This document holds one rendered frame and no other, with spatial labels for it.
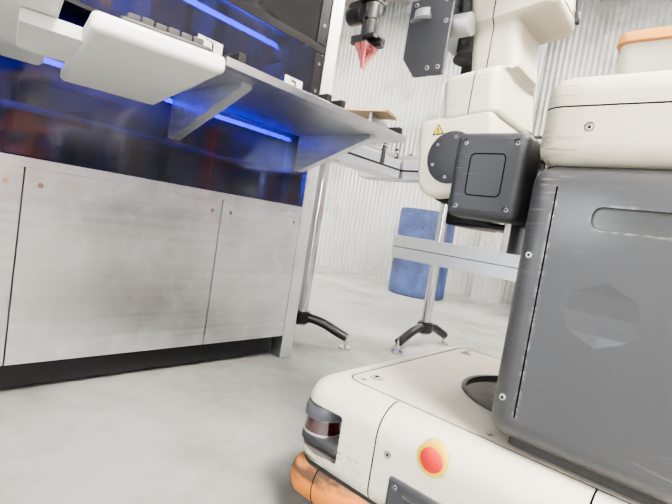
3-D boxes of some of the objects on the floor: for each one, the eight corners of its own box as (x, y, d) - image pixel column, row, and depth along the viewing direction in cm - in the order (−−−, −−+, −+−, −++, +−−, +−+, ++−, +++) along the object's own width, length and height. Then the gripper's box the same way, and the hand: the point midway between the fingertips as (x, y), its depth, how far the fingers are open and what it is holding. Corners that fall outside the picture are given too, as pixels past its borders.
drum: (446, 297, 449) (460, 216, 444) (440, 303, 398) (456, 212, 392) (393, 286, 467) (406, 208, 462) (381, 291, 416) (395, 203, 410)
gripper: (353, 18, 147) (344, 66, 148) (377, 13, 140) (368, 63, 142) (366, 27, 152) (357, 73, 154) (390, 23, 146) (380, 71, 147)
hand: (362, 66), depth 148 cm, fingers closed
